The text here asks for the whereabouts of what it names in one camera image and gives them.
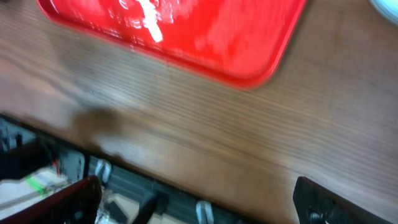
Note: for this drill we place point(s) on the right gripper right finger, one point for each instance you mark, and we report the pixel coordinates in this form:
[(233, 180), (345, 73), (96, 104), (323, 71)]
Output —
[(315, 204)]

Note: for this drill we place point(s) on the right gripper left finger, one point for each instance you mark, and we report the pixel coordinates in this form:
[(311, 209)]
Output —
[(77, 203)]

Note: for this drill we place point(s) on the red plastic tray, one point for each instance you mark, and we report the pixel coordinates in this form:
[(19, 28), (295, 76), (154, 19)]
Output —
[(236, 42)]

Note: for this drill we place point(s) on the white plate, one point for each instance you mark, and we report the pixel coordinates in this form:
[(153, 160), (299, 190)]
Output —
[(387, 9)]

